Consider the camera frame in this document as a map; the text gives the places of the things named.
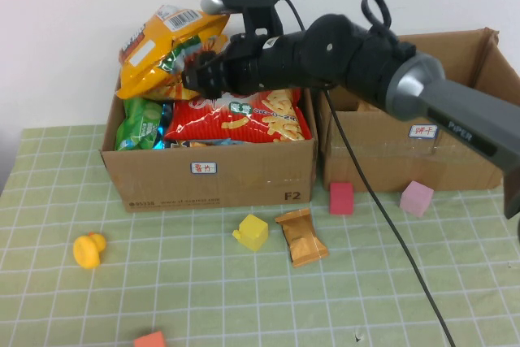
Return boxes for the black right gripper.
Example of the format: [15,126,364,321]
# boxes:
[180,32,310,97]

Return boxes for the orange chip bag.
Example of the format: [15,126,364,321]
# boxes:
[115,4,231,102]

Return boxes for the golden brown snack packet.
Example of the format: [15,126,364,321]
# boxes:
[274,207,330,269]

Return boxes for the red shrimp chip bag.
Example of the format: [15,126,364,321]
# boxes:
[163,86,314,145]

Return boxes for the green chip bag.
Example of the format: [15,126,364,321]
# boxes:
[114,97,174,152]

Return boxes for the cardboard box marked F2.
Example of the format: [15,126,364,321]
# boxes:
[99,74,319,214]

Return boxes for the yellow toy block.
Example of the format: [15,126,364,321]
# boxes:
[232,213,270,253]

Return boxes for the crimson cube block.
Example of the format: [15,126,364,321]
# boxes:
[328,182,356,216]

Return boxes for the cardboard box with taped front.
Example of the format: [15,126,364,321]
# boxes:
[316,28,514,194]

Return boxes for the yellow rubber duck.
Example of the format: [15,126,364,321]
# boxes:
[72,232,108,270]

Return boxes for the light pink cube block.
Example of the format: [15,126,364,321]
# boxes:
[398,180,435,219]

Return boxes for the orange block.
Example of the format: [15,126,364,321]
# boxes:
[133,330,167,347]

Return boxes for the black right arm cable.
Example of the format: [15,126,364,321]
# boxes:
[275,0,457,347]

